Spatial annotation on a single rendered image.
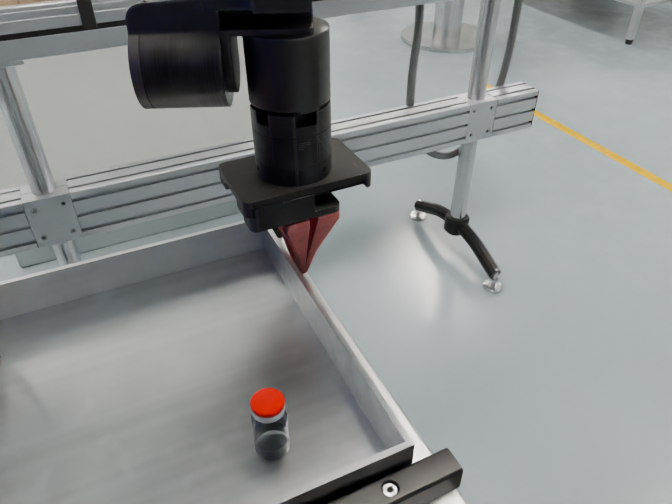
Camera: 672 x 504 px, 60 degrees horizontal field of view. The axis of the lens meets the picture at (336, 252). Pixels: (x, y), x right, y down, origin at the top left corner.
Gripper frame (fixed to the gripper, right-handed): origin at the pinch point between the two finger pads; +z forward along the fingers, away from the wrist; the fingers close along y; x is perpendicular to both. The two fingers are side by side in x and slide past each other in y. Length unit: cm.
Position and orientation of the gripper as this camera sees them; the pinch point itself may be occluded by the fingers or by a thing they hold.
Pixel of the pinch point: (300, 262)
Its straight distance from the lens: 49.3
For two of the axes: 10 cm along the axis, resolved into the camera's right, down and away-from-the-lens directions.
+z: 0.1, 8.0, 6.1
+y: -9.0, 2.7, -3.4
